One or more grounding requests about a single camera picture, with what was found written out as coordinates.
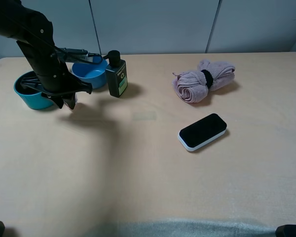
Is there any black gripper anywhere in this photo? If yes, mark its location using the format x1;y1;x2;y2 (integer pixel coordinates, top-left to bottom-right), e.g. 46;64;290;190
17;40;92;110

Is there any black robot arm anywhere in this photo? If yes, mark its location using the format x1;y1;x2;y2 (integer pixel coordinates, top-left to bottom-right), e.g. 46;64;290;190
0;0;92;109

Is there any blue plastic bowl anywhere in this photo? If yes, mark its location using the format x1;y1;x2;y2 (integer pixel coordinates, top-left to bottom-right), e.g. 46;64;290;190
72;59;108;89

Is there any dark green pump bottle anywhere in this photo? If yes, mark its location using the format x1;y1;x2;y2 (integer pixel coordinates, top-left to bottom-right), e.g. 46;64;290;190
103;50;128;98

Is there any rolled pink towel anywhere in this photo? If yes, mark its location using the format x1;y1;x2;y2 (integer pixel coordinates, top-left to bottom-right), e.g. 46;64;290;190
172;59;235;103

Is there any black and white eraser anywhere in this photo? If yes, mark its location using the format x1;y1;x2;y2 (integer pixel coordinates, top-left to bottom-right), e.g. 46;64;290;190
178;114;227;152

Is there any teal saucepan with handle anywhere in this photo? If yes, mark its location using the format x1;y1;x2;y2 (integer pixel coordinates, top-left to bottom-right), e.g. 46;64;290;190
14;71;54;110

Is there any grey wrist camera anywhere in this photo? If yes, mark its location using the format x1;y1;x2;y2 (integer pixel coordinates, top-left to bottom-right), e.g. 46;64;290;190
56;48;103;65

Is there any black hair tie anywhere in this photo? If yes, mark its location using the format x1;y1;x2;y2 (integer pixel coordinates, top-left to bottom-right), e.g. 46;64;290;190
200;69;214;88

